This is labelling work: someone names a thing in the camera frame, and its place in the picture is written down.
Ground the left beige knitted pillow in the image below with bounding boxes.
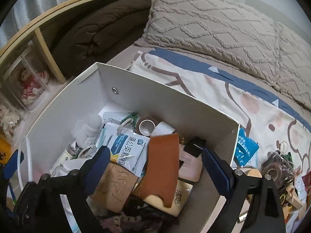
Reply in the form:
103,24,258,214
136,0,279,85

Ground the purple crochet piece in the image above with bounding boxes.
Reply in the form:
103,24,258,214
97,196,179,232

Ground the brown leather sleeve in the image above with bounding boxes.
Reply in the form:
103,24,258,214
133,133,179,208

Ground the beige knitted pillow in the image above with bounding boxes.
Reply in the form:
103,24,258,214
136,0,279,85
275,22,310,110

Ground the oval wooden box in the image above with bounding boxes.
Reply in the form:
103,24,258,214
240,167,262,178

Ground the right beige knitted pillow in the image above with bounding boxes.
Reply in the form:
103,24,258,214
275,22,310,110

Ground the brown folded blanket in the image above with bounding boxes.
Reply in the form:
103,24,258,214
41,0,151,78

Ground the white shoe box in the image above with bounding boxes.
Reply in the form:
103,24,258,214
24,62,242,233

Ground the cream plush doll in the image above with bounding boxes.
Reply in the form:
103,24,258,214
0,104,20,141

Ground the pink leather card holder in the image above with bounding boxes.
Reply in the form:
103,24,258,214
178,144,202,183

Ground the doll in red dress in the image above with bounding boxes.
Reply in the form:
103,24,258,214
21,68,44,105

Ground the white tape roll in box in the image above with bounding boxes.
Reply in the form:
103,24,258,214
150,122,175,137

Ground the long wooden strip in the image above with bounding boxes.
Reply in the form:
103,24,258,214
283,184,303,210

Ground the blue foil packet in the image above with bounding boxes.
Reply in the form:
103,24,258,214
234,128,259,168

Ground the yellow qr code box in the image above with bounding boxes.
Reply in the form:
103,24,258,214
143,180,193,217

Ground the brown tape roll in box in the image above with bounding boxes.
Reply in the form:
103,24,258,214
135,116,159,137

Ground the blue white mask packet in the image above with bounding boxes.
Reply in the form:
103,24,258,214
99,122,150,177

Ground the wooden bedside shelf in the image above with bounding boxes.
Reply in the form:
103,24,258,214
1,0,94,149

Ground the carved wooden character block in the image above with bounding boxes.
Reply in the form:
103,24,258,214
91,162,138,213

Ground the white cotton wad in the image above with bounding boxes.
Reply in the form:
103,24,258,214
72,114,102,149

